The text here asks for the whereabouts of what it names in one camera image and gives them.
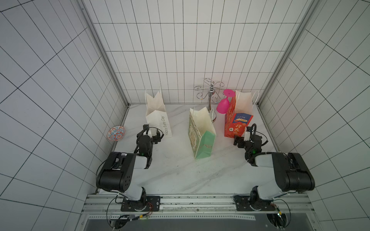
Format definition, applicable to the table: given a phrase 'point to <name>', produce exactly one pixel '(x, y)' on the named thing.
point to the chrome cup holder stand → (212, 87)
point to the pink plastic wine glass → (223, 106)
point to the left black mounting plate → (147, 203)
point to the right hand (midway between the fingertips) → (243, 133)
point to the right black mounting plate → (244, 203)
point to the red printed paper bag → (240, 114)
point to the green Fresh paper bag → (202, 132)
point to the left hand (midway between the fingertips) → (150, 131)
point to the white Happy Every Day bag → (156, 114)
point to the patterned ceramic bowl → (116, 133)
